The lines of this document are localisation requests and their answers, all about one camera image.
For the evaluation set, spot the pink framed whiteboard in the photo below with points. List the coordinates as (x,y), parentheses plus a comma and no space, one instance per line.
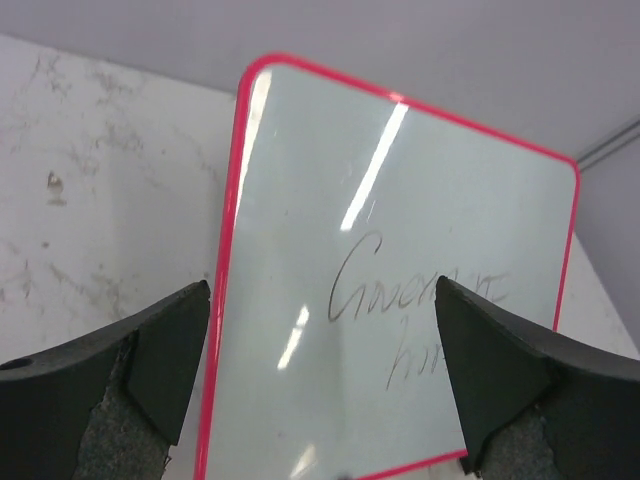
(345,203)

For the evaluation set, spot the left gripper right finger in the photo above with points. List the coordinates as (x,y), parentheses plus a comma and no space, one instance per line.
(532,403)

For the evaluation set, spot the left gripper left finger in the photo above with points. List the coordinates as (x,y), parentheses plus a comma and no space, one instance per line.
(109,404)

